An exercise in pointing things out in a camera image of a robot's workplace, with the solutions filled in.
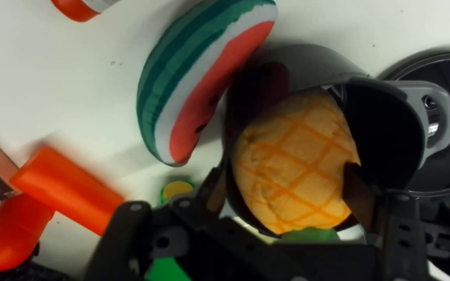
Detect orange round toy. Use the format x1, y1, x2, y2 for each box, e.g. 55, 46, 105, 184
0, 193, 56, 273

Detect plush watermelon slice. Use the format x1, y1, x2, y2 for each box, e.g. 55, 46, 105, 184
136, 0, 280, 168

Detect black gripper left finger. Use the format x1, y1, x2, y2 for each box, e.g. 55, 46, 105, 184
83, 167, 269, 281

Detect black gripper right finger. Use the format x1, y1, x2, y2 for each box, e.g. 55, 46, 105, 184
341, 160, 430, 281

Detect green plastic cup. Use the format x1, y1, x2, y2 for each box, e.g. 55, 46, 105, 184
144, 256, 191, 281

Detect orange ketchup squeeze bottle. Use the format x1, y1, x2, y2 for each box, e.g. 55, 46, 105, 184
10, 145, 127, 237

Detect yellow green toy fruit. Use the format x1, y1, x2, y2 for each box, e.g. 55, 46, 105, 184
160, 174, 197, 206

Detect yellow bread toy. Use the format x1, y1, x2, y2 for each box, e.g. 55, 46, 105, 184
230, 88, 363, 241

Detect black pot grey handle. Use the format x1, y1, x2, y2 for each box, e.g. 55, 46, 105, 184
224, 42, 450, 238

